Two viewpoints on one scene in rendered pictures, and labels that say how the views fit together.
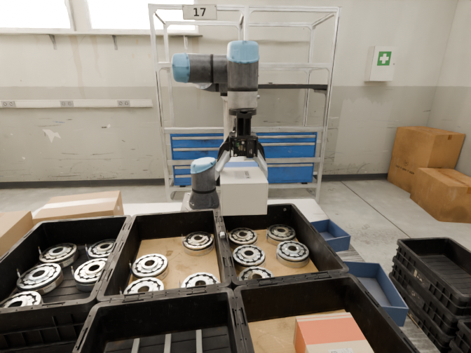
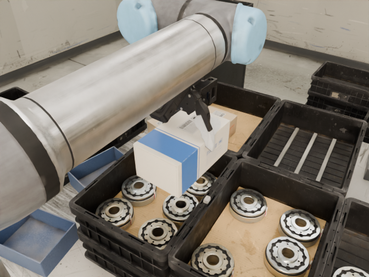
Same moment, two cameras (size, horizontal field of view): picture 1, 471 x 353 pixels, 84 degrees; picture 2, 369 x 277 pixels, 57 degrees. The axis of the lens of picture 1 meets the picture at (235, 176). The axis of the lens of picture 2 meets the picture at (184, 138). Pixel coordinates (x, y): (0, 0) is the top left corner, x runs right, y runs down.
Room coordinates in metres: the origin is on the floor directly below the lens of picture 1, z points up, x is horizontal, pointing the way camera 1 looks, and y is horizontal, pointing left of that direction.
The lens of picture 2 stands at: (1.17, 0.38, 1.57)
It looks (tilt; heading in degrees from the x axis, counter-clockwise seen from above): 37 degrees down; 220
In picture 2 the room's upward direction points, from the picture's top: straight up
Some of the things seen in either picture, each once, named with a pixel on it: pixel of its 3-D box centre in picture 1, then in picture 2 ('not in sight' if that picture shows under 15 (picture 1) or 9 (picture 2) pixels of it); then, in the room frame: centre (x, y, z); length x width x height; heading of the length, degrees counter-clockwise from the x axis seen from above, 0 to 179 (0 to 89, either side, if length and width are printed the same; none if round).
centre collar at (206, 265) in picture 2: (198, 238); (212, 260); (0.77, 0.13, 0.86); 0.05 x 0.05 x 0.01
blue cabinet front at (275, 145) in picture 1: (282, 158); not in sight; (2.68, -0.50, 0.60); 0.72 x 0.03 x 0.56; 94
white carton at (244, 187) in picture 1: (240, 185); (184, 147); (0.70, -0.02, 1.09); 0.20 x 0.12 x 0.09; 4
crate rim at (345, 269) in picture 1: (270, 237); (159, 181); (0.70, -0.11, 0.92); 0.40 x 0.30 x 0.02; 9
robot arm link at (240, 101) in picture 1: (243, 100); not in sight; (0.68, -0.02, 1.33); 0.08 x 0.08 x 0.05
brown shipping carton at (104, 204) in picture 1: (85, 218); not in sight; (1.06, 0.69, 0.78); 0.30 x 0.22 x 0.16; 105
